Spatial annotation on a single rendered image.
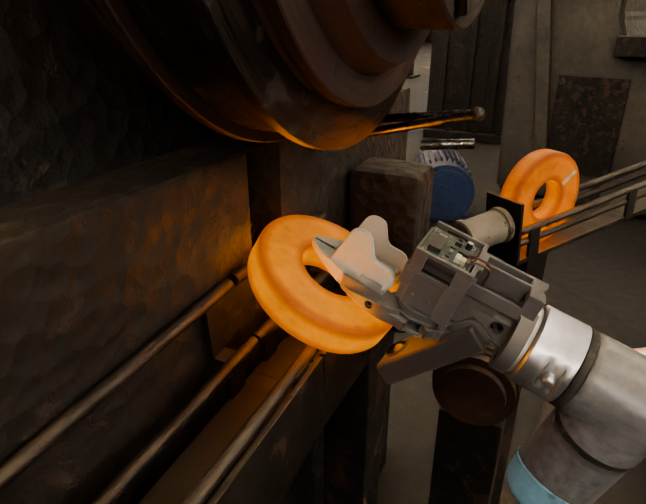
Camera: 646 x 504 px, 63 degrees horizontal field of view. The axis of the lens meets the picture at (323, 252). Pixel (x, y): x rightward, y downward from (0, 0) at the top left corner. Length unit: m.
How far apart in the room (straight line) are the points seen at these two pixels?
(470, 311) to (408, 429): 1.00
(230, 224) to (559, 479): 0.37
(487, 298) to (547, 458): 0.16
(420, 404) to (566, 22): 2.21
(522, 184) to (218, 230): 0.54
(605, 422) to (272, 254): 0.31
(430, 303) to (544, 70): 2.74
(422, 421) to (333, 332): 1.04
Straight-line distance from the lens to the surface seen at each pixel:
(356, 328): 0.47
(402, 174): 0.69
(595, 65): 3.11
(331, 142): 0.43
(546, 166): 0.91
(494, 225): 0.86
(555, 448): 0.54
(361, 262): 0.49
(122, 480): 0.42
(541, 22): 3.16
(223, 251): 0.49
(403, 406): 1.52
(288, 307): 0.46
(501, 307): 0.47
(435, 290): 0.46
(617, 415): 0.49
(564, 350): 0.47
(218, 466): 0.40
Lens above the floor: 0.99
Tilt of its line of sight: 25 degrees down
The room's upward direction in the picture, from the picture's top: straight up
